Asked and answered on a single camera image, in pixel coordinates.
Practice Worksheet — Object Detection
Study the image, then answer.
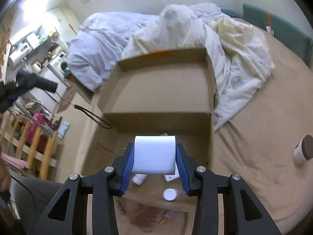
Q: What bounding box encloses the white pill bottle blue label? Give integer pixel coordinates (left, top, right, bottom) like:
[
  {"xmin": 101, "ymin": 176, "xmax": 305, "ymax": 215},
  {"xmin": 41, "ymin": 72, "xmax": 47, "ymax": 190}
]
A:
[{"xmin": 132, "ymin": 174, "xmax": 148, "ymax": 185}]

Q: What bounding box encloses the white charger plug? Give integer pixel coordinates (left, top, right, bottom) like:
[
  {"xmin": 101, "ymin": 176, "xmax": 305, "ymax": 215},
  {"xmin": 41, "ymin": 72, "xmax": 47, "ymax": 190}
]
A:
[{"xmin": 134, "ymin": 136, "xmax": 176, "ymax": 175}]

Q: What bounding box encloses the white remote control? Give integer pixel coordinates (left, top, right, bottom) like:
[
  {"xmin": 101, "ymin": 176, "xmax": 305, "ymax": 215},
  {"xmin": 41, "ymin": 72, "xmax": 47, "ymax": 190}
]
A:
[{"xmin": 160, "ymin": 133, "xmax": 179, "ymax": 182}]

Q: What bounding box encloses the person's left hand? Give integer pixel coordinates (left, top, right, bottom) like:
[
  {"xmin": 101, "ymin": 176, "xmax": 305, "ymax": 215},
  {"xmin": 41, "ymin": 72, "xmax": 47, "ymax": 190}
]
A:
[{"xmin": 0, "ymin": 158, "xmax": 11, "ymax": 193}]

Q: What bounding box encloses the wooden chair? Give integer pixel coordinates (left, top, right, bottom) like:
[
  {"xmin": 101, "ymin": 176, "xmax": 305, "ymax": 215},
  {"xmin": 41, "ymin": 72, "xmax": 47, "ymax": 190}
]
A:
[{"xmin": 1, "ymin": 111, "xmax": 58, "ymax": 180}]

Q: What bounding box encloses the white washing machine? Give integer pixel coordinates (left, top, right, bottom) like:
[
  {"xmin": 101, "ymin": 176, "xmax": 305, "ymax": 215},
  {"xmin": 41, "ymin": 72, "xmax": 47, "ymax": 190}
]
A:
[{"xmin": 47, "ymin": 52, "xmax": 67, "ymax": 85}]

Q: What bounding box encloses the white floor scale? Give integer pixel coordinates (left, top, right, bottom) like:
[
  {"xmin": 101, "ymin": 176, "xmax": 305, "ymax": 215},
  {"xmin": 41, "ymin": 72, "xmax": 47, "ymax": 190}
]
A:
[{"xmin": 58, "ymin": 121, "xmax": 69, "ymax": 140}]

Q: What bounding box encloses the white bottle red stripe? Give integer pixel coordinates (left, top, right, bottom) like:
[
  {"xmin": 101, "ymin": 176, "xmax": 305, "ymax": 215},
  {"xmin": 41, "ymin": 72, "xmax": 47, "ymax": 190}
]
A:
[{"xmin": 162, "ymin": 188, "xmax": 178, "ymax": 202}]

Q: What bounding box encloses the beige bed sheet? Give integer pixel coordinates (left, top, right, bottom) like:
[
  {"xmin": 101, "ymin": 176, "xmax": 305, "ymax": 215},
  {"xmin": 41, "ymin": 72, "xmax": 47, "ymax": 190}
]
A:
[{"xmin": 73, "ymin": 16, "xmax": 313, "ymax": 235}]

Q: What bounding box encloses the brown lid cream jar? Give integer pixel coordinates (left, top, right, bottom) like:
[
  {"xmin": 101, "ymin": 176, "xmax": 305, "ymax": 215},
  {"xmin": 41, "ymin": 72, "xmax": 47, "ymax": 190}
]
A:
[{"xmin": 293, "ymin": 135, "xmax": 313, "ymax": 166}]

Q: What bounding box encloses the white duvet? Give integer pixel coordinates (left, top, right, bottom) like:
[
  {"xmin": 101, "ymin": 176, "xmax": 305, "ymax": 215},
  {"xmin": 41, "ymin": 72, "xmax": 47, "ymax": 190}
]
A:
[{"xmin": 67, "ymin": 3, "xmax": 223, "ymax": 92}]

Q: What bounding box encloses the cardboard box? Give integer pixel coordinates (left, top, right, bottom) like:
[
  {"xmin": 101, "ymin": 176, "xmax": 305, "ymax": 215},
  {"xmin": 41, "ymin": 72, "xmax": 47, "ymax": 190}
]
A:
[{"xmin": 73, "ymin": 47, "xmax": 218, "ymax": 212}]

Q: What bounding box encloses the cream patterned blanket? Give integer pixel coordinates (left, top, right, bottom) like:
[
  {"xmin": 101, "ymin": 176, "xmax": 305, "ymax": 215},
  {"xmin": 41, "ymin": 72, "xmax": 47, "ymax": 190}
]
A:
[{"xmin": 122, "ymin": 3, "xmax": 275, "ymax": 129}]

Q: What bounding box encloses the teal cushion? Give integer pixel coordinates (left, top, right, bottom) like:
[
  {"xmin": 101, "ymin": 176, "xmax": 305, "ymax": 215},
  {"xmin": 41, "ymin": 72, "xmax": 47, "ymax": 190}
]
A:
[{"xmin": 221, "ymin": 3, "xmax": 312, "ymax": 66}]

